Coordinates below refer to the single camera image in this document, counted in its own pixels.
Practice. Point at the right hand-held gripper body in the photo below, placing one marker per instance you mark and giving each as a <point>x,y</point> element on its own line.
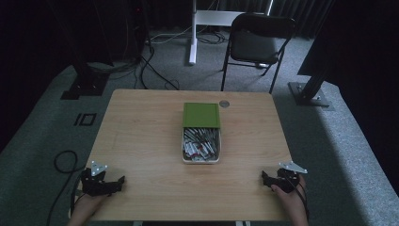
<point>287,179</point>

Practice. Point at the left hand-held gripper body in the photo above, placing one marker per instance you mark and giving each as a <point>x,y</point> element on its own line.
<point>94,183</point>

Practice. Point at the person's right hand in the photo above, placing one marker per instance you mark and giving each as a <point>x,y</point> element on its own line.
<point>290,197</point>

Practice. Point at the person's left hand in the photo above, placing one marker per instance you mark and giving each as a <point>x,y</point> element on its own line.
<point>87,204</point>

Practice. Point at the white drawer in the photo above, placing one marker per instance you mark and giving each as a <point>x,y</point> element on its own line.
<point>185,157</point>

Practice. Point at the pile of small packets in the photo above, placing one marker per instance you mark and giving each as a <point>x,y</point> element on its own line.
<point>200,144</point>

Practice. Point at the grey round table grommet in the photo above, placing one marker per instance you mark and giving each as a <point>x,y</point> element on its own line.
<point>224,104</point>

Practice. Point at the green drawer box case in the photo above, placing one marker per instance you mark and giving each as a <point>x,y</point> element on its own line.
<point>201,115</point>

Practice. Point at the black metal stand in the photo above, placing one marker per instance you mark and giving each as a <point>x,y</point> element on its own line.
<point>310,91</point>
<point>86,81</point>

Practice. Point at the black folding chair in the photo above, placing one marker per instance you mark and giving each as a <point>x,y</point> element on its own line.
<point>255,44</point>

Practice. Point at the white desk frame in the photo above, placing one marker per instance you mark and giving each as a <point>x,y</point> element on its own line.
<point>196,28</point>

